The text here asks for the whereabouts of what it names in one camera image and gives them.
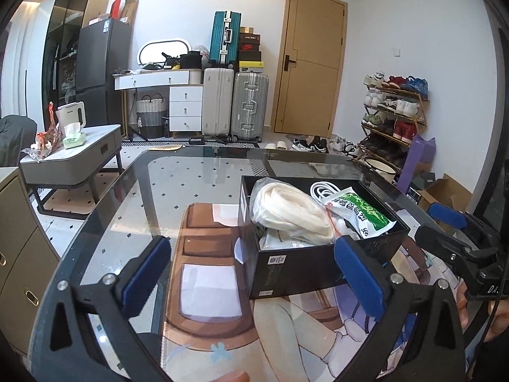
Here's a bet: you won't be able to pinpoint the printed desk mat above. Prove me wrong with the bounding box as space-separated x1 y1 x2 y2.
161 203 478 382

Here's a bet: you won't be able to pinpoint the scattered loose shoes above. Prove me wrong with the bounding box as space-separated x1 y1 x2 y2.
264 133 359 156

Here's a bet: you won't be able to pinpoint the dark jacket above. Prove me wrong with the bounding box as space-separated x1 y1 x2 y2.
0 115 38 168

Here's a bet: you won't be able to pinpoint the silver suitcase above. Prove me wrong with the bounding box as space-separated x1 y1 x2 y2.
231 72 270 143

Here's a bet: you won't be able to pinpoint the white dressing table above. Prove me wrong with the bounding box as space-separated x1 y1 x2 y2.
115 69 205 140

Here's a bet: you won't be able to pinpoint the rows of racked shoes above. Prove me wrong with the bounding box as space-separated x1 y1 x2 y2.
360 72 429 168

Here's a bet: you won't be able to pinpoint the red snack bag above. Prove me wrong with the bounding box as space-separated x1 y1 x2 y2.
36 103 60 156

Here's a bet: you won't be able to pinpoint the white enamel basin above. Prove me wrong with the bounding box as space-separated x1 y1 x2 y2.
364 157 398 176

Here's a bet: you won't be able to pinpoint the black refrigerator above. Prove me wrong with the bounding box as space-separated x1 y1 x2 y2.
75 18 134 128

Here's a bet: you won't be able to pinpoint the person's right hand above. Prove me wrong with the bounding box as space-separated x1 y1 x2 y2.
455 280 509 345

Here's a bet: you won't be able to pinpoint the dark glass cabinet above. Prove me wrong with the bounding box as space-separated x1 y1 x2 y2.
42 0 114 128

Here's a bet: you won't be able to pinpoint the beige cabinet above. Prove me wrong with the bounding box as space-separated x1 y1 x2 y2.
0 167 60 359

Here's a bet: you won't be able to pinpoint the white suitcase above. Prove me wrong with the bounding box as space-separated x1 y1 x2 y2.
201 67 235 138

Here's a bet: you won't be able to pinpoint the white printed paper packet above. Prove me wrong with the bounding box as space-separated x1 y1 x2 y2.
260 229 338 252

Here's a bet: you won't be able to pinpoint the green white packet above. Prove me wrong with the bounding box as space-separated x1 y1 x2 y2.
323 186 397 241

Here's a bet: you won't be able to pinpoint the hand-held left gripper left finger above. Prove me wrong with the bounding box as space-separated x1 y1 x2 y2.
48 236 172 382

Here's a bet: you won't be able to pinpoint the white electric kettle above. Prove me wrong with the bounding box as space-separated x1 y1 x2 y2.
56 101 87 129

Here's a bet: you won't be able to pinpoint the white cable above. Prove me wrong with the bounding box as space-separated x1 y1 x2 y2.
309 181 343 202

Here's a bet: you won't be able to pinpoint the wooden door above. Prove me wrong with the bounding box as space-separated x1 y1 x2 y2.
272 0 346 134

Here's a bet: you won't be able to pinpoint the clear plastic wrapper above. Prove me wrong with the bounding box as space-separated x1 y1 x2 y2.
22 145 52 162

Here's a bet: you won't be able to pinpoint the teal suitcase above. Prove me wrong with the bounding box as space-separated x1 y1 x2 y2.
209 11 242 68

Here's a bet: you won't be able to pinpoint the oval mirror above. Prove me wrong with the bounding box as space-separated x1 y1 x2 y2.
138 38 192 68

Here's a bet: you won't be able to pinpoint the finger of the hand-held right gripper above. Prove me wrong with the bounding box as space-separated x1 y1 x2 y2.
427 202 501 248
415 225 500 284

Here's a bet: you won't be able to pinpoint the woven laundry basket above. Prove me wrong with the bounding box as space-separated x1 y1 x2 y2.
135 95 168 139

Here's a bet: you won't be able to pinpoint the wooden shoe rack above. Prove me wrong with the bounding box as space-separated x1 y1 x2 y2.
356 74 431 172

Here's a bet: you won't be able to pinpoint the bagged cream strap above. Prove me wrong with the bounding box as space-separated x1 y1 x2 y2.
250 178 338 244

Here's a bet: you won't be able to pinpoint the grey coffee table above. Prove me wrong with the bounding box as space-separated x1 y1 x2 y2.
19 124 123 219

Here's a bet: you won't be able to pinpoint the flat cardboard box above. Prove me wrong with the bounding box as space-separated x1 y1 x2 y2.
121 0 139 25

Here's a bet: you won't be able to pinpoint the green tissue pack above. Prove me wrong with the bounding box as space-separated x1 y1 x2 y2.
63 123 87 149

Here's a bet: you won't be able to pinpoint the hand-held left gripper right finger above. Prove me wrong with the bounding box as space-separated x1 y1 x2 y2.
333 236 466 382

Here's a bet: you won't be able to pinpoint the black bag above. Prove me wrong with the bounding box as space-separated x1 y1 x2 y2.
180 51 203 69

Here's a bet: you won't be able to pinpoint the purple paper bag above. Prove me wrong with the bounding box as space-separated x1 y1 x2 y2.
398 135 436 194

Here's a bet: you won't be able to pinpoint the open cardboard box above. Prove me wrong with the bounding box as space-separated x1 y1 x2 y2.
417 174 474 213

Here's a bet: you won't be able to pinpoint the black cardboard box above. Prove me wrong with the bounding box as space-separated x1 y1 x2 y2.
238 175 411 300

